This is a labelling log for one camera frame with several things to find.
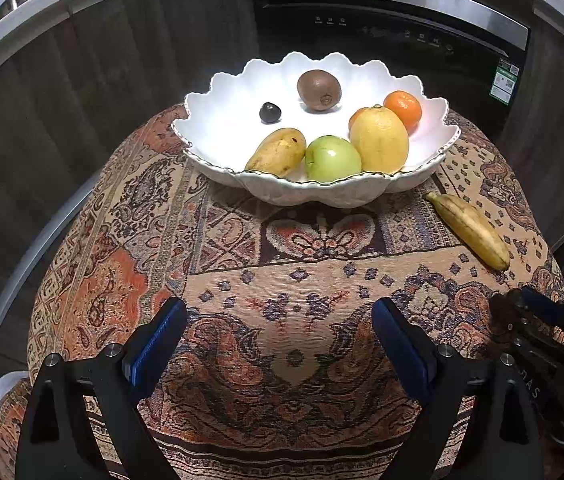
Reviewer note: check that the large yellow citrus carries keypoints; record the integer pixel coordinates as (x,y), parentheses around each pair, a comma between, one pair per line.
(379,140)

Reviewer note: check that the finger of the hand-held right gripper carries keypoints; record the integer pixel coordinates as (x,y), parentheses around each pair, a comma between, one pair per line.
(544,302)
(507,315)

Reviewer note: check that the yellow banana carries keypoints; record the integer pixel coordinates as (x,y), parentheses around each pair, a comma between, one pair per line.
(467,230)

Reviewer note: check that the small orange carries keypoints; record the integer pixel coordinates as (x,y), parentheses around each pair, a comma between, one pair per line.
(357,119)

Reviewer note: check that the black dishwasher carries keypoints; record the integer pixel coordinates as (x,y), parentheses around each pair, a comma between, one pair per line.
(362,35)

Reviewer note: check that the brown kiwi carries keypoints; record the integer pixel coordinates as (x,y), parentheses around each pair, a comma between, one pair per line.
(319,90)

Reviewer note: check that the dark purple round fruit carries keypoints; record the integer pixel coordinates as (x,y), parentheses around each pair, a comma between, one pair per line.
(270,113)

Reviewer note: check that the green white sticker label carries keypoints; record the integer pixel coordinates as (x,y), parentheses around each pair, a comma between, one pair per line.
(504,81)

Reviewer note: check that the patterned woven tablecloth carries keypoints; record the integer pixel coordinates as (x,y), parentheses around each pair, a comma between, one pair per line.
(262,285)

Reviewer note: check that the large orange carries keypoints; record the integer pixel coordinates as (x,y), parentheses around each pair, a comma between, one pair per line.
(404,107)

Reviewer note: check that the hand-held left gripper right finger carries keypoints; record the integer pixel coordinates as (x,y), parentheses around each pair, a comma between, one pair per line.
(402,350)

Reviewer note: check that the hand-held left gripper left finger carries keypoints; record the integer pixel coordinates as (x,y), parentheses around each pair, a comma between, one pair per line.
(159,345)

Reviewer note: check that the green apple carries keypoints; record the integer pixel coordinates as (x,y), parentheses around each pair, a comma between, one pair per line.
(333,160)

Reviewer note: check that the dark wood cabinet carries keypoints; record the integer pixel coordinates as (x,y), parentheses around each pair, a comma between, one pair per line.
(552,135)
(86,85)

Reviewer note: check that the white scalloped bowl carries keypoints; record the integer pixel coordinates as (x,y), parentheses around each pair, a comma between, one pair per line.
(221,110)

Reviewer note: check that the yellow mango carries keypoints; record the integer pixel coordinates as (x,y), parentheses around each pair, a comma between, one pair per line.
(277,152)

